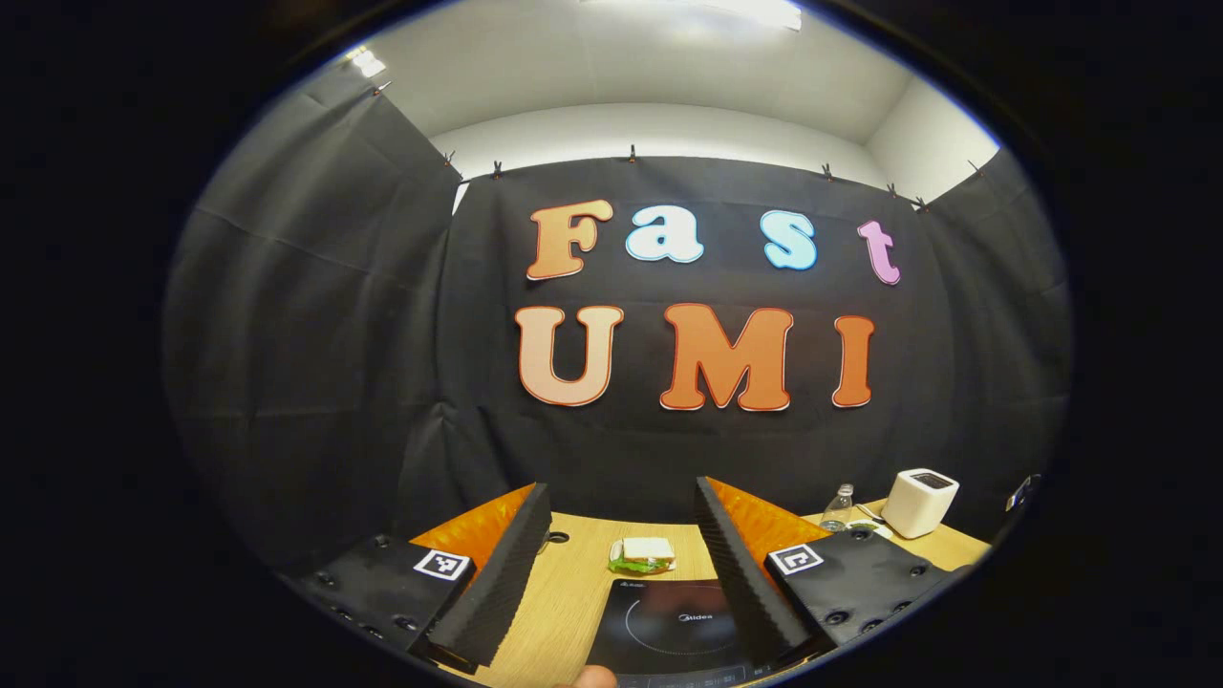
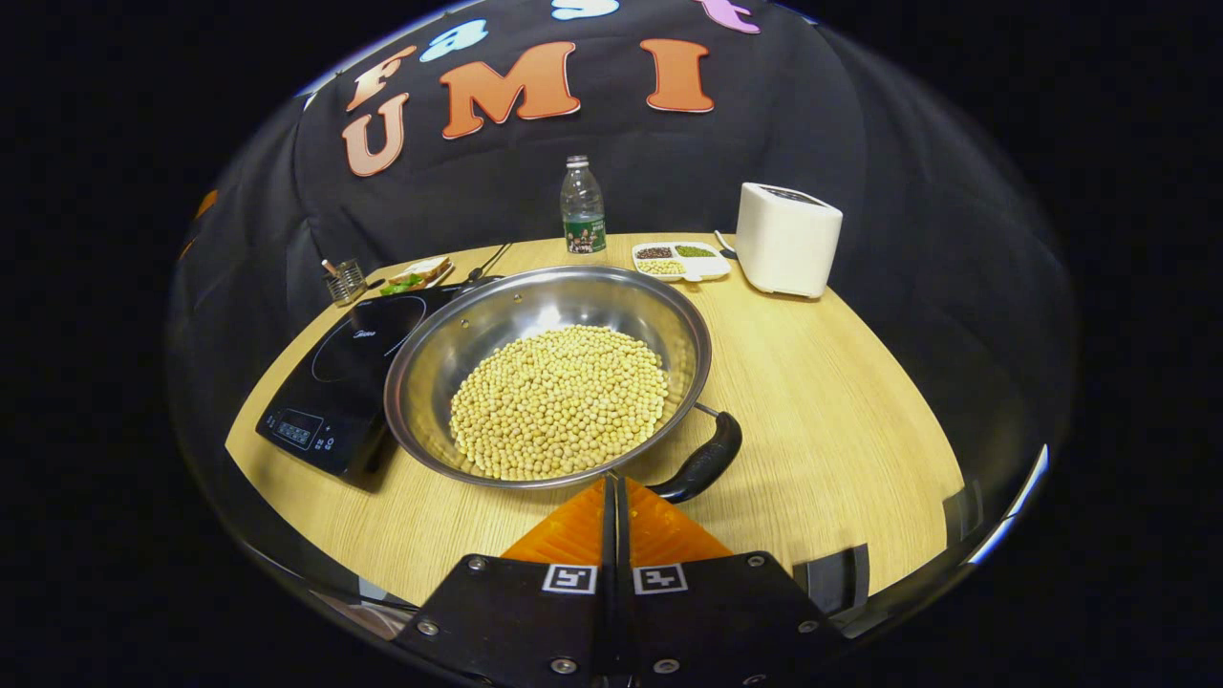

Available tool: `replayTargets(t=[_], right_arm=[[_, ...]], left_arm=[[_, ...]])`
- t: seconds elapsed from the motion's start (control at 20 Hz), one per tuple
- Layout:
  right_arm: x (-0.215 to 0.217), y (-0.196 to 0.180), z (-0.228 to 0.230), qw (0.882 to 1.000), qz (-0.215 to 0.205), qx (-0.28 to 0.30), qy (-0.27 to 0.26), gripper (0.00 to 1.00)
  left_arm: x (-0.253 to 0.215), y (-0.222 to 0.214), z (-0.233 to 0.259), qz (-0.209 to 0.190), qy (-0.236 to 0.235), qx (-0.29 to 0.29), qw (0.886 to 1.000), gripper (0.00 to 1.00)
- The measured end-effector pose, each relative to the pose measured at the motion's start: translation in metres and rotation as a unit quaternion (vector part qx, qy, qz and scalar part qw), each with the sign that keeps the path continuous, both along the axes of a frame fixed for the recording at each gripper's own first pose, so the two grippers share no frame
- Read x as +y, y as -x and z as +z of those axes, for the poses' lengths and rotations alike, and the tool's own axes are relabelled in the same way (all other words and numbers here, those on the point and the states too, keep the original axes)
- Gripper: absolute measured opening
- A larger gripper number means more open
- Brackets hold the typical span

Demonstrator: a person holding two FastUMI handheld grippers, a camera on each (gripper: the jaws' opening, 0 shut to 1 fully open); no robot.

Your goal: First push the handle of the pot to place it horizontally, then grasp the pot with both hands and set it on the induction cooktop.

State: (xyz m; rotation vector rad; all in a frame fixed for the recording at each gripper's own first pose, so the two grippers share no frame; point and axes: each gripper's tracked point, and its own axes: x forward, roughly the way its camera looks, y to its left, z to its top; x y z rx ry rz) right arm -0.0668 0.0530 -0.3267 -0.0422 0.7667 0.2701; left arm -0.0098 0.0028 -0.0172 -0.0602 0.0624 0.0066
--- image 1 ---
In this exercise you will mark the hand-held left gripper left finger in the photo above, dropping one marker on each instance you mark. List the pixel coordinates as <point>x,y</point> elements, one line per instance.
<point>506,569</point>

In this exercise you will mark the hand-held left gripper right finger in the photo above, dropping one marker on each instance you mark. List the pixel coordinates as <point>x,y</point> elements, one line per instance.
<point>736,569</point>

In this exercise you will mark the black induction cooktop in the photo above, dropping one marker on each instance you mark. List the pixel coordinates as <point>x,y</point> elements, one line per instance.
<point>659,631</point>

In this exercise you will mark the sandwich with lettuce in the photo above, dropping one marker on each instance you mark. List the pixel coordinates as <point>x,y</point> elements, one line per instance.
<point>645,552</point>

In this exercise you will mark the clear plastic bottle green label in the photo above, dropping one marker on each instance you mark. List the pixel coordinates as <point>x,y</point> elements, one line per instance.
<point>837,511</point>

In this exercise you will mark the white divided plate of beans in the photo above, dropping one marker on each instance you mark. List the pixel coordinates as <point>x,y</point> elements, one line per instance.
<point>865,526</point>

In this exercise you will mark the white spoon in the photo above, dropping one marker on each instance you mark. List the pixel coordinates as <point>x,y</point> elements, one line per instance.
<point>868,512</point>

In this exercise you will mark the white toaster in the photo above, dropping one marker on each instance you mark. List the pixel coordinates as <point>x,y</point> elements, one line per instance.
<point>917,502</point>

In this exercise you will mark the black backdrop cloth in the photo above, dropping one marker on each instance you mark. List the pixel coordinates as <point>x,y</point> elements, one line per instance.
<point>334,382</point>

